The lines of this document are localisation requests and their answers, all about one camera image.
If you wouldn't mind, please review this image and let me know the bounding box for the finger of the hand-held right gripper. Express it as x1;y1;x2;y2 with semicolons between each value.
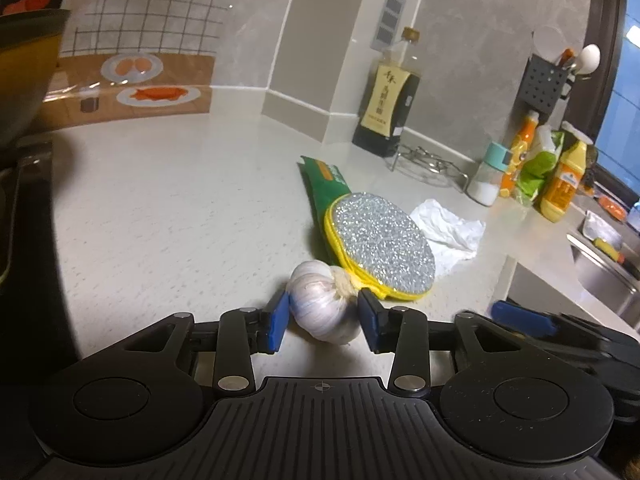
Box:
491;301;608;350

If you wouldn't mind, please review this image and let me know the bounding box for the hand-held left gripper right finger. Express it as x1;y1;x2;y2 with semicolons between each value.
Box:
357;289;526;395

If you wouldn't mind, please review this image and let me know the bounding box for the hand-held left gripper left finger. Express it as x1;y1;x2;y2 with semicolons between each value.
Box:
122;290;292;395

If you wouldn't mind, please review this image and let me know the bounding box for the garlic bulb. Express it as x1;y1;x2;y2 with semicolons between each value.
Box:
286;261;362;346

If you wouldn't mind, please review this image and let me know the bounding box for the glitter scrubber yellow rim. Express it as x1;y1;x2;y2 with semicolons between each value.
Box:
322;191;437;302

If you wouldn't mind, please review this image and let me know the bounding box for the steel sink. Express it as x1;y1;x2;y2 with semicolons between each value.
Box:
566;232;640;332

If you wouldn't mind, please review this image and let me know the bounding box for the crumpled white tissue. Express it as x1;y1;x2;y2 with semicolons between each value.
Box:
410;199;487;279

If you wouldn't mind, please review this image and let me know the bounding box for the yellow dish sponge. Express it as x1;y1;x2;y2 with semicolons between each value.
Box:
592;237;627;264

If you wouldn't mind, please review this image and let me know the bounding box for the silver metal dish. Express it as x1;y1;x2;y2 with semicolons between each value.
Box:
582;210;624;251

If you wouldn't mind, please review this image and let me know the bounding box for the yellow bottle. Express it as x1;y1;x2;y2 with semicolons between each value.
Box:
539;135;590;224

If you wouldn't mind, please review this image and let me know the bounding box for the salt shaker teal lid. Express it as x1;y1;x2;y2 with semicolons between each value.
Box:
466;141;512;207

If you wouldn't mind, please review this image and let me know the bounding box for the orange packet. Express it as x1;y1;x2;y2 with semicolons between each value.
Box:
597;195;627;221

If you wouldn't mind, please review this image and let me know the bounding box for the green packet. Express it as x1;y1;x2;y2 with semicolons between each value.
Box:
299;156;354;266

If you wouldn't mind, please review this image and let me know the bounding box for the green plastic bag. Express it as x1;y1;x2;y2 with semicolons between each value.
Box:
515;125;567;209

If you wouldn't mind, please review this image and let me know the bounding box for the orange detergent bottle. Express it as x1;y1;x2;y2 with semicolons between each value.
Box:
500;110;542;199

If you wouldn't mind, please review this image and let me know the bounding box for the dark plastic bag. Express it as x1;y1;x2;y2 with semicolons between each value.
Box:
582;147;599;196

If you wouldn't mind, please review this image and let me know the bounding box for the dark sauce bottle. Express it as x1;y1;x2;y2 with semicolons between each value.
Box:
352;27;422;159

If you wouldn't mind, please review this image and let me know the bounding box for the black utensil holder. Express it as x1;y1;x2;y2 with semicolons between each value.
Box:
520;54;574;114

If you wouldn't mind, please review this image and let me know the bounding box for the black gas stove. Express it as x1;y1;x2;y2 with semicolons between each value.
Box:
0;136;83;480

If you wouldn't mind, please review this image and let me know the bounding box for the white spoon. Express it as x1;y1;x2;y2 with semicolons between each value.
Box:
574;44;601;76

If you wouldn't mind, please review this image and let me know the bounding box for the white skimmer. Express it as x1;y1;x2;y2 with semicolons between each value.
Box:
531;25;565;57

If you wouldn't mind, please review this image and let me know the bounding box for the black wok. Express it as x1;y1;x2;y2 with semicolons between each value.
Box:
0;7;72;147

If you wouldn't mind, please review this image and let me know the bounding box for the metal wire trivet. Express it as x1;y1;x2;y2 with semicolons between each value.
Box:
385;144;471;194

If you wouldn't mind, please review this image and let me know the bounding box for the dark window frame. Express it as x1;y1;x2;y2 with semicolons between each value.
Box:
582;0;640;196

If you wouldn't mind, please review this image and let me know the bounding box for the wall poster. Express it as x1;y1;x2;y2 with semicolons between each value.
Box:
0;0;236;132

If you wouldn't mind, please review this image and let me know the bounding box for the wall vent grille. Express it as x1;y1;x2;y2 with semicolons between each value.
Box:
374;0;417;51

